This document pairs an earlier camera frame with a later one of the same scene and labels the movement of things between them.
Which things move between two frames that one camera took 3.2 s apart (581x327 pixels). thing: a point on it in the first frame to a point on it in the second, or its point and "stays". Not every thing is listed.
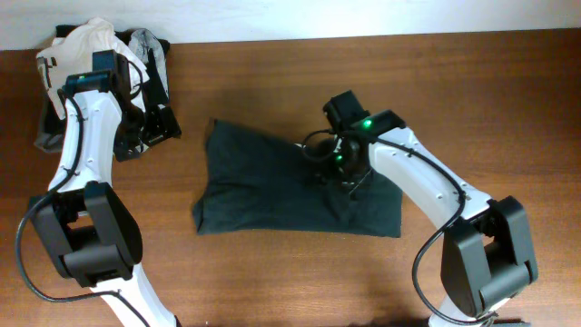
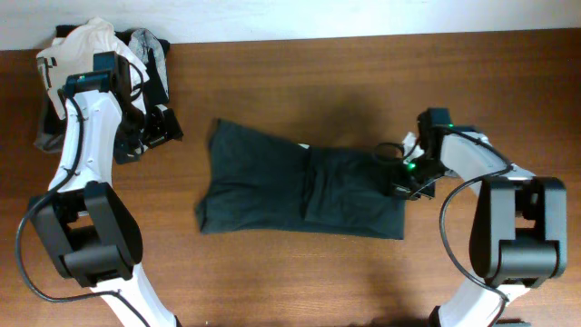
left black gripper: (154, 129) stays
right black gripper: (340, 177) to (409, 189)
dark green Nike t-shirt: (252, 182) stays
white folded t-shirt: (72, 54) stays
